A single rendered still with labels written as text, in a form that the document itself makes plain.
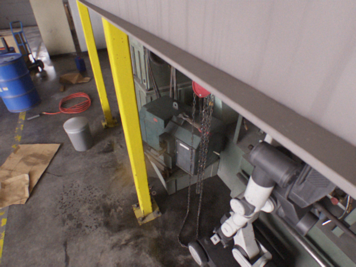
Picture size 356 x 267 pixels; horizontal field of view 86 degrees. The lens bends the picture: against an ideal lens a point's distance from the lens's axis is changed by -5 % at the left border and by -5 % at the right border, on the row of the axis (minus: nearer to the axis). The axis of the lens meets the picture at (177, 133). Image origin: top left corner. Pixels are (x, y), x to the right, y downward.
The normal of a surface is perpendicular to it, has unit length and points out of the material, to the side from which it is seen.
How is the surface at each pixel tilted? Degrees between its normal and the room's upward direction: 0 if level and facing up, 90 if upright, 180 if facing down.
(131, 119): 90
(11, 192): 2
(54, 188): 0
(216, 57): 90
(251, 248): 46
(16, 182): 4
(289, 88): 90
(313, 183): 90
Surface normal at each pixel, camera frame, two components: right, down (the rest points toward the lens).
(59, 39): 0.46, 0.55
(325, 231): 0.00, -0.79
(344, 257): -0.89, 0.28
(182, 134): -0.48, -0.24
